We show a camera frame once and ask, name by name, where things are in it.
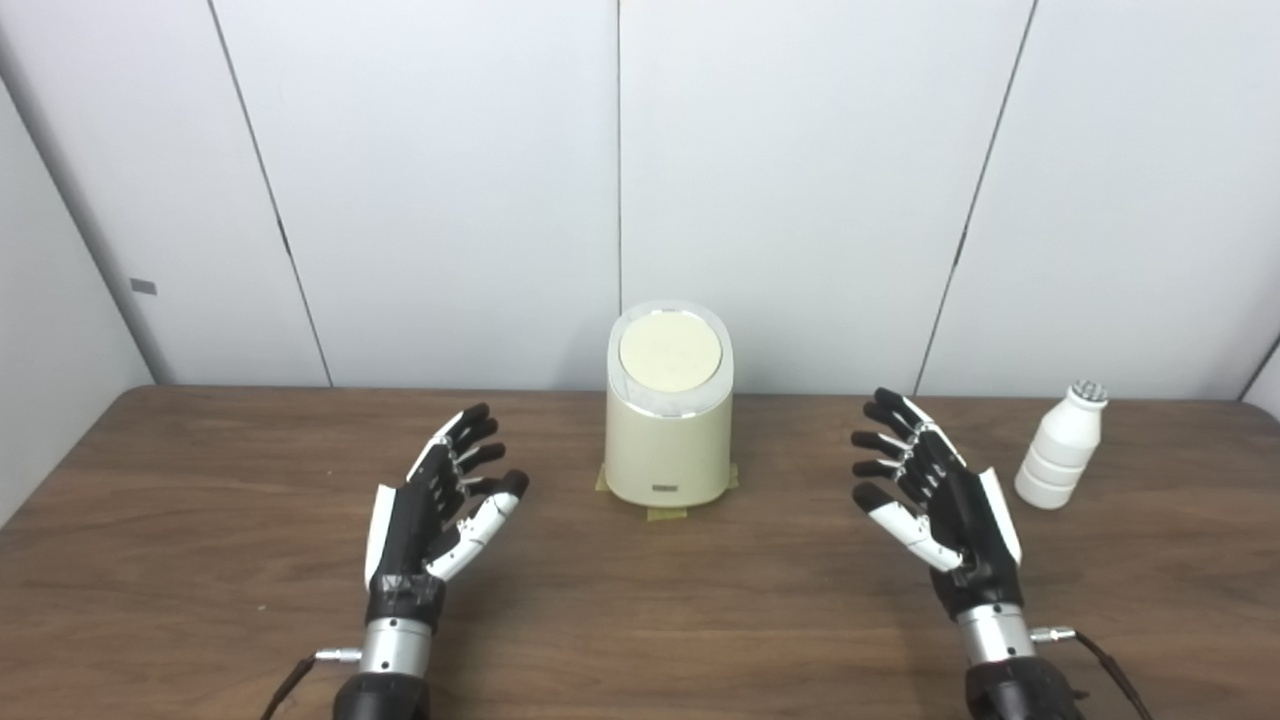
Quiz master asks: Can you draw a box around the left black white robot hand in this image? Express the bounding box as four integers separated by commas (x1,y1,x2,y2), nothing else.
364,403,530,629

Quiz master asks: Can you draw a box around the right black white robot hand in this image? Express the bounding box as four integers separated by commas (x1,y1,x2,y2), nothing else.
851,388,1025,619

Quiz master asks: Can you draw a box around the small white plastic bottle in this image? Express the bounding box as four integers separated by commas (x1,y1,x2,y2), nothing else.
1014,380,1109,511

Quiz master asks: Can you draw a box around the cream round bin lid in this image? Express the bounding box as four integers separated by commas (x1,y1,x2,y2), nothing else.
618,311,723,393

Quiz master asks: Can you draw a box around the cream-colored bin body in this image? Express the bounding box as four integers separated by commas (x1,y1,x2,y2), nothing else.
603,300,734,509

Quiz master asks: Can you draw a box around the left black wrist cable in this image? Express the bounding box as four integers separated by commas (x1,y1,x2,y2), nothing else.
262,648,363,720

